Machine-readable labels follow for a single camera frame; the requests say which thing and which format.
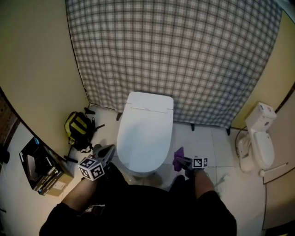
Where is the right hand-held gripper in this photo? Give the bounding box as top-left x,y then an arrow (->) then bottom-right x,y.
175,156 -> 208,171

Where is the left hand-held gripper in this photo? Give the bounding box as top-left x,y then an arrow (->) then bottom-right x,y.
77,143 -> 116,182

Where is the purple cloth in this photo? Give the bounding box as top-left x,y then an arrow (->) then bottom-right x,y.
172,146 -> 185,172

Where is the person's right forearm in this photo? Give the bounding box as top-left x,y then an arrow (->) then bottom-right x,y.
193,168 -> 217,201

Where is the person's left forearm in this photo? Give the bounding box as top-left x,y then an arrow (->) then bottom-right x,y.
61,177 -> 98,212

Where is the small white toilet with tank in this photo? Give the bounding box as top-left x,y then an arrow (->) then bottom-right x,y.
237,102 -> 277,174

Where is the black and yellow backpack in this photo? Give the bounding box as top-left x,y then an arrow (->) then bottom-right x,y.
64,111 -> 106,153

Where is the cardboard box with black print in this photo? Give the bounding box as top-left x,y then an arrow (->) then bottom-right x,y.
18,136 -> 75,197

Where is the person's black clothing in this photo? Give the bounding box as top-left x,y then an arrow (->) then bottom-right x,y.
39,160 -> 238,236

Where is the white pipe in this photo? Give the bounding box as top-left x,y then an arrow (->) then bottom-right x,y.
258,162 -> 289,177

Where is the grey checked curtain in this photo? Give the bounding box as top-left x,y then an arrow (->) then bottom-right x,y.
65,0 -> 283,130

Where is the thin toilet hose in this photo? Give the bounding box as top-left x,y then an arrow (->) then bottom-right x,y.
234,126 -> 249,163

